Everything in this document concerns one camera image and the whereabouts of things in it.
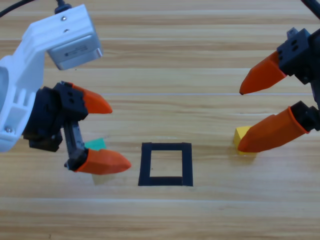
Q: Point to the green wooden block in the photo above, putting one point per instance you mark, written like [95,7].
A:
[96,144]

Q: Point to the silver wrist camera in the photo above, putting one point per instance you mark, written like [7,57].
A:
[75,53]

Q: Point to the black tape square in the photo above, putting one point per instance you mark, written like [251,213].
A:
[146,162]

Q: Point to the yellow wooden block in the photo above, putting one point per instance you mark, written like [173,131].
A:
[239,135]

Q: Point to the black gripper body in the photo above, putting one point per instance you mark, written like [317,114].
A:
[305,57]
[50,117]

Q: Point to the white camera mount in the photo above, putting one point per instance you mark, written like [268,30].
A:
[32,50]

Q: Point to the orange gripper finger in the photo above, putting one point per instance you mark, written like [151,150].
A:
[262,75]
[270,135]
[105,162]
[97,103]

